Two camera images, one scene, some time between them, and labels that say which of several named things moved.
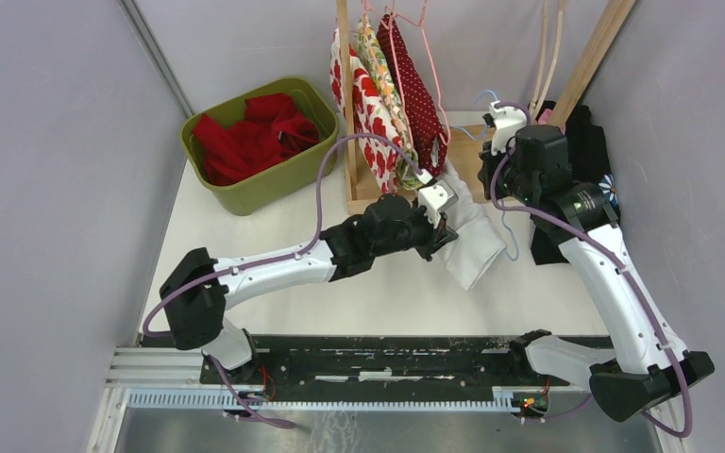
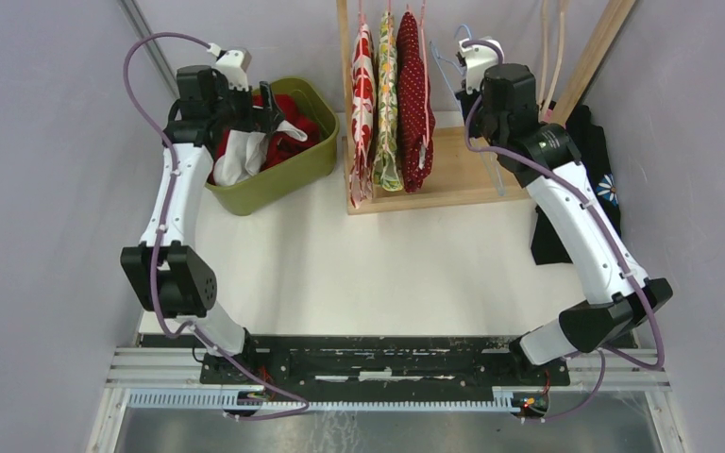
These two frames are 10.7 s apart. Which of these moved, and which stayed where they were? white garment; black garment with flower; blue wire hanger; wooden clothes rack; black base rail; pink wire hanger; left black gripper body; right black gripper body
Moved: white garment; right black gripper body; left black gripper body; pink wire hanger; blue wire hanger
Stayed: black garment with flower; wooden clothes rack; black base rail
